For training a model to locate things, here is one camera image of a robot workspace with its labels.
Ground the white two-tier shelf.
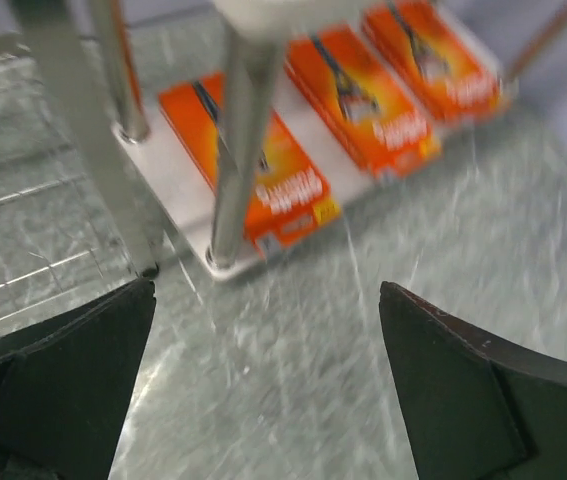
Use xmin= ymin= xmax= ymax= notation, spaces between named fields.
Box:
xmin=82 ymin=0 xmax=567 ymax=281

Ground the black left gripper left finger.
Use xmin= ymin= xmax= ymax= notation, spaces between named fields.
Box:
xmin=0 ymin=278 xmax=156 ymax=479

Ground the orange razor box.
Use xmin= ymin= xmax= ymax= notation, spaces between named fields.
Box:
xmin=362 ymin=1 xmax=505 ymax=125
xmin=158 ymin=73 xmax=341 ymax=258
xmin=286 ymin=25 xmax=442 ymax=180

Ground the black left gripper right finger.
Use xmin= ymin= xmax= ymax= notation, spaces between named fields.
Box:
xmin=379 ymin=282 xmax=567 ymax=479

